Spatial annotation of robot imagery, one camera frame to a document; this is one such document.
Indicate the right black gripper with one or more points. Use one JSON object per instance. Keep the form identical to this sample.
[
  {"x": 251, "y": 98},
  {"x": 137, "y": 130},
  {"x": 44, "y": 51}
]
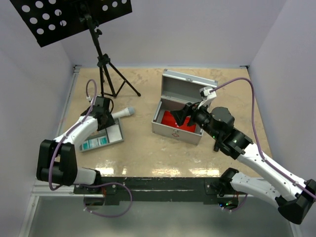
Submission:
[{"x": 180, "y": 114}]

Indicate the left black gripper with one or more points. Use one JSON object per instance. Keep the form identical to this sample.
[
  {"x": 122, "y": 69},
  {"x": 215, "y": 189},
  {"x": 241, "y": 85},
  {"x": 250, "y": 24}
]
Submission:
[{"x": 109, "y": 122}]

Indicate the red first aid pouch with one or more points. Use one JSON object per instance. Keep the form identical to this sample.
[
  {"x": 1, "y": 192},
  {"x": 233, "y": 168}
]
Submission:
[{"x": 169, "y": 120}]

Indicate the grey metal case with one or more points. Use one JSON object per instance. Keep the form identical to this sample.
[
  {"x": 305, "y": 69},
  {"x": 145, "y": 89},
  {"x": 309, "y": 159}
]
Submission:
[{"x": 178, "y": 89}]

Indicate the grey compartment tray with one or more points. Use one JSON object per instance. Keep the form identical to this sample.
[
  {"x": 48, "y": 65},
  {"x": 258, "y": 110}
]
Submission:
[{"x": 114, "y": 134}]

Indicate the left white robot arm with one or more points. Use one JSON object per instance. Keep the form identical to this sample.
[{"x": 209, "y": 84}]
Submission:
[{"x": 57, "y": 162}]

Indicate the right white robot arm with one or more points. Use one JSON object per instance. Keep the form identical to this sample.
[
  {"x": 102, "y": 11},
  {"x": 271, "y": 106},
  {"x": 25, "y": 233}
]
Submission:
[{"x": 291, "y": 195}]

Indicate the black flashlight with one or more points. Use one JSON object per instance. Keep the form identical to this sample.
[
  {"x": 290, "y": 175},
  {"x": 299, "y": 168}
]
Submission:
[{"x": 216, "y": 148}]

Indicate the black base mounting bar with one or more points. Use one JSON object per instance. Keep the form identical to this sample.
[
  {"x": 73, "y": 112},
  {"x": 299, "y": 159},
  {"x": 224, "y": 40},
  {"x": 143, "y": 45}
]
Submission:
[{"x": 158, "y": 189}]

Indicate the black perforated music stand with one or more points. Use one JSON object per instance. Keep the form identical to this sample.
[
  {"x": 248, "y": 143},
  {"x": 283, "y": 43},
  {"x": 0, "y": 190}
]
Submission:
[{"x": 51, "y": 21}]

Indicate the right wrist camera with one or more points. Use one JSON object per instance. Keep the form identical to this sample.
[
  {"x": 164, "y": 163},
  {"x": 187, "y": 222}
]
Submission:
[{"x": 208, "y": 94}]

